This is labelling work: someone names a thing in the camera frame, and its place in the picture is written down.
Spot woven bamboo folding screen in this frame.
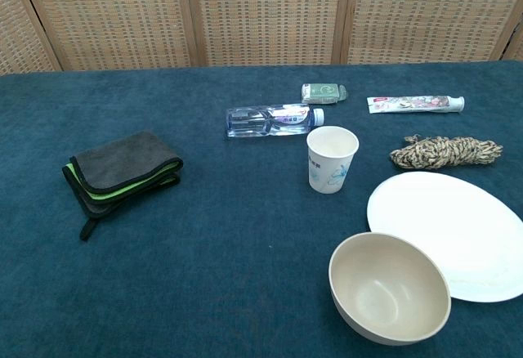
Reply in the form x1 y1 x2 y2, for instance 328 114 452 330
0 0 523 76

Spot white toothpaste tube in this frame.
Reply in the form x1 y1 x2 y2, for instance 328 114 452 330
366 95 466 114

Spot clear plastic water bottle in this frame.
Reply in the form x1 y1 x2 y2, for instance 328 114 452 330
224 103 326 139

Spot white round plate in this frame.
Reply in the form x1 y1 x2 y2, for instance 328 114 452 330
328 231 453 347

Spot beige brown rope bundle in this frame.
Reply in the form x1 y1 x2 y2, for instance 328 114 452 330
389 134 503 171

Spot green wet wipes pack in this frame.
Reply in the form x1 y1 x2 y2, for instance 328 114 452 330
301 83 351 105

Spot white oval plate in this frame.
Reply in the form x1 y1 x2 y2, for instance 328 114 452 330
366 171 523 303

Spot white paper cup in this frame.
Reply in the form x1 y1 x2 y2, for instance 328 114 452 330
306 125 360 195

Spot grey green folded microfibre cloth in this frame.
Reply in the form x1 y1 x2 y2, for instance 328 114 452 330
61 130 184 242

